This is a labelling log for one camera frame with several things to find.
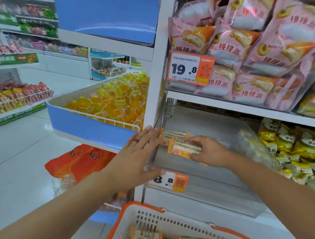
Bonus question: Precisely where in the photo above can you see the person's left hand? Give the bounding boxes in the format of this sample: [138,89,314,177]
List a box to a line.
[106,126,165,194]

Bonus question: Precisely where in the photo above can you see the person's right hand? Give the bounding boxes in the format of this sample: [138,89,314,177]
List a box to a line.
[186,135,232,168]

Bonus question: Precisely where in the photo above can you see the orange-edged rice cracker packet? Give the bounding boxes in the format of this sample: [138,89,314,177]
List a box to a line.
[160,128,190,146]
[167,139,208,166]

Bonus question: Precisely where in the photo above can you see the person's left forearm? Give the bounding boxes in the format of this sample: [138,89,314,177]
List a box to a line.
[0,169,123,239]

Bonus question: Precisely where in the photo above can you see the person's right forearm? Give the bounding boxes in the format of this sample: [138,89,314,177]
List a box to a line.
[223,151,315,239]

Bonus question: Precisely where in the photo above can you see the small orange price tag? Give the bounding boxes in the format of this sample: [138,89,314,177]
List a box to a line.
[148,170,189,194]

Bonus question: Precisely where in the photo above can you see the clear acrylic shelf bin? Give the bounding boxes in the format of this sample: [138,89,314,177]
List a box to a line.
[145,105,282,218]

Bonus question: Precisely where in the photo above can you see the white basket with orange rim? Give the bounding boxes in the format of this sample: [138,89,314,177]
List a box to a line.
[106,201,249,239]

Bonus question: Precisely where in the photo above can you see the pile of yellow jelly cups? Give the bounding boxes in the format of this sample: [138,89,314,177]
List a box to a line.
[64,71,150,131]

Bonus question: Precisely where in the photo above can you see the cracker packets inside basket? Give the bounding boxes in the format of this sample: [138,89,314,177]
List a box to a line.
[128,225,205,239]

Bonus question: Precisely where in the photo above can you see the blue white display stand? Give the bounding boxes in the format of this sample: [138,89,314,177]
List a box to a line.
[46,0,161,226]

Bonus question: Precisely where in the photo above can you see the orange snack bag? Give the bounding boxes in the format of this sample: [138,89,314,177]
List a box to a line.
[44,144,117,185]

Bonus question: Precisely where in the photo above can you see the white metal shelf unit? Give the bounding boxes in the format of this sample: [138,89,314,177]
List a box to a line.
[134,0,315,239]

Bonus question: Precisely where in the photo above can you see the large orange price tag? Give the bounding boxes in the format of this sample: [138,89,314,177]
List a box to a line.
[167,51,216,86]

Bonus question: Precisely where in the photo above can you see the small background display rack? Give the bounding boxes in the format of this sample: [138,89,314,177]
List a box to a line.
[88,48,144,81]

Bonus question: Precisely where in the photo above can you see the pile of yellow green packets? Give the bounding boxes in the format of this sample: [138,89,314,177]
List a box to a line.
[257,117,315,190]

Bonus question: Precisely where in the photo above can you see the white freezer cabinet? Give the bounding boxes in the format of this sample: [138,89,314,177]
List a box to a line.
[25,48,92,80]

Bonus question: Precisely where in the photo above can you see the pile of pink cake packets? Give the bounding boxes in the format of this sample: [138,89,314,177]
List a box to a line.
[168,0,315,112]

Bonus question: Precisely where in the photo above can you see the yellow bread packet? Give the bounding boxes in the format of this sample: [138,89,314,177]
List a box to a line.
[296,90,315,118]

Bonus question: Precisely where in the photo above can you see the row of red yellow packets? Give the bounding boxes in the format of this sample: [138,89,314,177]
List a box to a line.
[0,81,54,114]

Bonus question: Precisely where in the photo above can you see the row of pastel candy packets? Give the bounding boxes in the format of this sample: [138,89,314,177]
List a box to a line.
[0,34,89,58]

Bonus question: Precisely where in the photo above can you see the background white store shelf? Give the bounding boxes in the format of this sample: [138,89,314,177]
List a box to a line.
[0,0,59,126]

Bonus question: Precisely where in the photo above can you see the green shelf sign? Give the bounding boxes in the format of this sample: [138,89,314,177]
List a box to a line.
[0,53,39,66]

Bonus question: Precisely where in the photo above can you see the row of pink green packets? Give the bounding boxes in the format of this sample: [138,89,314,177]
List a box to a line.
[0,2,58,39]

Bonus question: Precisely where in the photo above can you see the white wire guard rail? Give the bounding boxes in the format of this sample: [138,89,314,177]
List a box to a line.
[70,109,141,132]

